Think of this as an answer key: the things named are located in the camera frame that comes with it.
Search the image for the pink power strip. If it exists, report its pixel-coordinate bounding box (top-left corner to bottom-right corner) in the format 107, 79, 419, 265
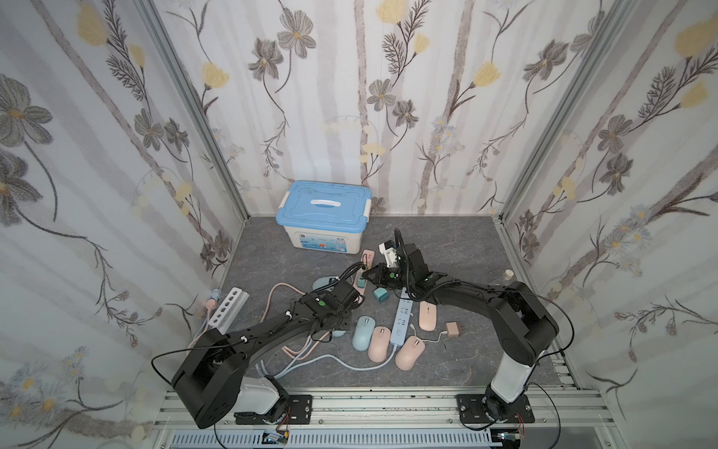
353, 250, 375, 296

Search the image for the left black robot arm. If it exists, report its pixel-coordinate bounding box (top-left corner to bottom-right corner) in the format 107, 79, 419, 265
170, 281, 360, 430

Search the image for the blue mouse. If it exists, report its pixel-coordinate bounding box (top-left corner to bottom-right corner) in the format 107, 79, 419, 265
352, 316, 376, 352
312, 276, 338, 291

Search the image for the pink mouse front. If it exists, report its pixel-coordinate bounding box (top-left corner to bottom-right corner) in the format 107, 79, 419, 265
395, 336, 426, 372

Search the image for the peach mouse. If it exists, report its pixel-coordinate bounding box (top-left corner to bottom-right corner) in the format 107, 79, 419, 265
419, 301, 438, 332

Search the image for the pink mouse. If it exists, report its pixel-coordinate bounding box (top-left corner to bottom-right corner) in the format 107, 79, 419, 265
368, 327, 392, 363
395, 336, 426, 372

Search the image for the peach charger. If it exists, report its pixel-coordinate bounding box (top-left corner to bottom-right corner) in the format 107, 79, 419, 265
446, 322, 460, 338

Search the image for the pink mouse left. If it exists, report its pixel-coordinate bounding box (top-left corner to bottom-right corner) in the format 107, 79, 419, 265
368, 327, 392, 363

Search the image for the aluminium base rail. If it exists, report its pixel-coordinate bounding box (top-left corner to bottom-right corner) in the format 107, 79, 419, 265
150, 386, 624, 449

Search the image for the white charging cable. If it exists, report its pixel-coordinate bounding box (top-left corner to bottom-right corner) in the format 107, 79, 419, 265
410, 323, 450, 344

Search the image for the light blue power strip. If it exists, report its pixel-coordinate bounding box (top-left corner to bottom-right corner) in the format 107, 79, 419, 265
390, 299, 413, 347

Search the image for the teal charger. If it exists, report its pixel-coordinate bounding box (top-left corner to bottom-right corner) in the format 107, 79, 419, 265
373, 287, 391, 303

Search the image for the white multi socket power strip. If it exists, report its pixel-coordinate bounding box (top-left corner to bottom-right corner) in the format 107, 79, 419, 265
209, 287, 250, 334

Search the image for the blue lid storage box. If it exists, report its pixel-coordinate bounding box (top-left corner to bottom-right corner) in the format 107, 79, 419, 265
276, 181, 372, 254

